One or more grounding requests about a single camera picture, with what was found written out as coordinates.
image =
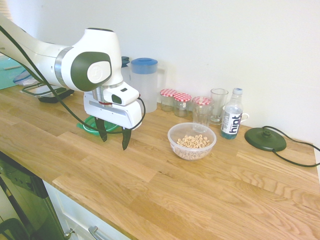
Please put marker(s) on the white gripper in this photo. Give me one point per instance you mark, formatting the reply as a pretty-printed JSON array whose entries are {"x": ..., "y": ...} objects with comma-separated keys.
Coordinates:
[{"x": 112, "y": 113}]

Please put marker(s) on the green round container lid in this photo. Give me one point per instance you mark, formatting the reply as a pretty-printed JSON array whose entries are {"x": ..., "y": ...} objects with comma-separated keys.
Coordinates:
[{"x": 87, "y": 125}]

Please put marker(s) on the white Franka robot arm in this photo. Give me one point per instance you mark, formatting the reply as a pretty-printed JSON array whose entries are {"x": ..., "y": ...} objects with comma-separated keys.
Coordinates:
[{"x": 37, "y": 50}]

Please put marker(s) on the clear pitcher with blue lid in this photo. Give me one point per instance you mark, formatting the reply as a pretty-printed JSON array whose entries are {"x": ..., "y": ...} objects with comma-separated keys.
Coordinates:
[{"x": 145, "y": 85}]

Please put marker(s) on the glass jar red checkered lid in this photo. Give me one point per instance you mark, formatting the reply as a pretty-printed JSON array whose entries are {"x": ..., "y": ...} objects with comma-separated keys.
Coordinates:
[
  {"x": 168, "y": 100},
  {"x": 201, "y": 100},
  {"x": 181, "y": 105}
]

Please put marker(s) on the rectangular container dark-rimmed lid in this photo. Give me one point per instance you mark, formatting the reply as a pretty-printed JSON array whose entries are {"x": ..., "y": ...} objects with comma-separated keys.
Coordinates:
[{"x": 47, "y": 96}]

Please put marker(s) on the clear round food container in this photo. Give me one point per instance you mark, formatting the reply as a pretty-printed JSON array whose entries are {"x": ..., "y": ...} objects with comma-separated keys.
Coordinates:
[{"x": 191, "y": 152}]

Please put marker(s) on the cereal rings heap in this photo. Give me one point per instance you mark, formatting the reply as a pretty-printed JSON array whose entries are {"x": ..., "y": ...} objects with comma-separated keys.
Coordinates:
[{"x": 193, "y": 142}]

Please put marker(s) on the ribbed glass tumbler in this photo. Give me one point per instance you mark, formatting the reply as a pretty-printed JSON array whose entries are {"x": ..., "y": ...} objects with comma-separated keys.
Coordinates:
[{"x": 201, "y": 120}]

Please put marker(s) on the white cabinet drawers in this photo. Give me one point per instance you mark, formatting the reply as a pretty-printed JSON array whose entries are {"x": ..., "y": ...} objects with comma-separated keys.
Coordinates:
[{"x": 75, "y": 215}]

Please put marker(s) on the clear zip plastic bag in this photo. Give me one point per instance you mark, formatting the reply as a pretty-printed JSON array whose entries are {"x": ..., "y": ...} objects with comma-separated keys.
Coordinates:
[{"x": 26, "y": 79}]

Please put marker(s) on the dark appliance door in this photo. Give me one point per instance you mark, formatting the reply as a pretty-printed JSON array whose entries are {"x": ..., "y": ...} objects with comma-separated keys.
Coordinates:
[{"x": 30, "y": 200}]

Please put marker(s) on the tall clear drinking glass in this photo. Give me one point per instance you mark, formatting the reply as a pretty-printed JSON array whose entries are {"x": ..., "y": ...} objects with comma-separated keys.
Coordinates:
[{"x": 219, "y": 105}]

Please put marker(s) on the small metal knob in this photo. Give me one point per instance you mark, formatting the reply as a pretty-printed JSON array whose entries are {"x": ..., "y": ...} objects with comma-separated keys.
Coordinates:
[{"x": 68, "y": 233}]

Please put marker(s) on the hint water bottle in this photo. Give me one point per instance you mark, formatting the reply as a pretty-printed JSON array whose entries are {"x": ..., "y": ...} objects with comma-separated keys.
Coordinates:
[{"x": 231, "y": 120}]

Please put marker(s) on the small white cup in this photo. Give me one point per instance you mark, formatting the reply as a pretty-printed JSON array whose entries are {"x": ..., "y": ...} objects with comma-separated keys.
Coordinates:
[{"x": 245, "y": 117}]

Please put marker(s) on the dark round kettle base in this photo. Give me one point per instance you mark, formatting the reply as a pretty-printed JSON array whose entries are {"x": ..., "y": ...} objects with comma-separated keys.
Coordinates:
[{"x": 265, "y": 141}]

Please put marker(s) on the window blind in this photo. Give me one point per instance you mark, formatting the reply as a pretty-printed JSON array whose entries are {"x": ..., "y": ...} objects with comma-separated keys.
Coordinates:
[{"x": 4, "y": 8}]

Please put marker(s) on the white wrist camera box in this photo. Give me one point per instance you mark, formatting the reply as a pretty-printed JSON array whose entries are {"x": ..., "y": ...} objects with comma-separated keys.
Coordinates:
[{"x": 123, "y": 96}]

